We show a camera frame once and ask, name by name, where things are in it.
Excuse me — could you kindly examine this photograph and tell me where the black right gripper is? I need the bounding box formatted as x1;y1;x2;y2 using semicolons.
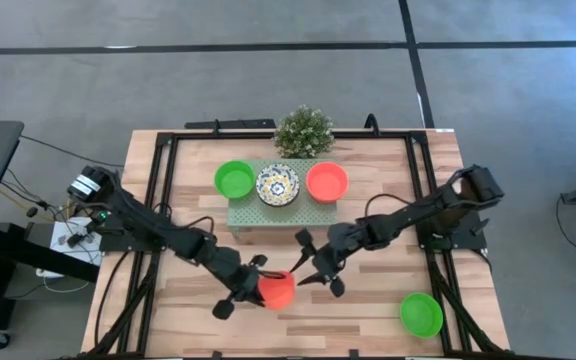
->
289;222;375;298

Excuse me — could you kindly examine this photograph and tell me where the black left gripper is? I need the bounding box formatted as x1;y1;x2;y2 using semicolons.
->
211;247;292;321

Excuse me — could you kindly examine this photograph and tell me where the orange plastic mini bowl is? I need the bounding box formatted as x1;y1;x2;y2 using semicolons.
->
257;271;297;311
305;161;350;204

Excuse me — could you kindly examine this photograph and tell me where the green plastic mini bowl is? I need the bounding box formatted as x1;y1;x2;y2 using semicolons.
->
213;159;257;200
399;292;444;340

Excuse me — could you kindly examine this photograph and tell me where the green dotted placemat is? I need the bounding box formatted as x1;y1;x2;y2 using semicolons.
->
226;158;339;236

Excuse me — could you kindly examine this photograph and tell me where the yellow bowl with patterned inside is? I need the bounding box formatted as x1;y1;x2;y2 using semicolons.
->
255;163;301;208

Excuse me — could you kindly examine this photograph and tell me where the small potted green shrub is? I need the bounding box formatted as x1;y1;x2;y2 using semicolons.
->
272;103;337;160

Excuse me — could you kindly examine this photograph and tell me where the long black bar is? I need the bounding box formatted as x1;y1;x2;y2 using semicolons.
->
184;118;277;130

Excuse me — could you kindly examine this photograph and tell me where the white power strip box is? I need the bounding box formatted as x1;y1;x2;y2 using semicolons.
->
50;216;103;266

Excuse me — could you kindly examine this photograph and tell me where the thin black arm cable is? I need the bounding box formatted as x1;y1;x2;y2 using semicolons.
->
364;192;415;224

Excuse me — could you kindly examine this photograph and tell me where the black arched cable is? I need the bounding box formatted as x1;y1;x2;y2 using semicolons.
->
364;113;382;137

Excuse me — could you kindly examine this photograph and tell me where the black aluminium table frame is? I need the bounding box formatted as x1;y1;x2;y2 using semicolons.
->
80;128;512;360

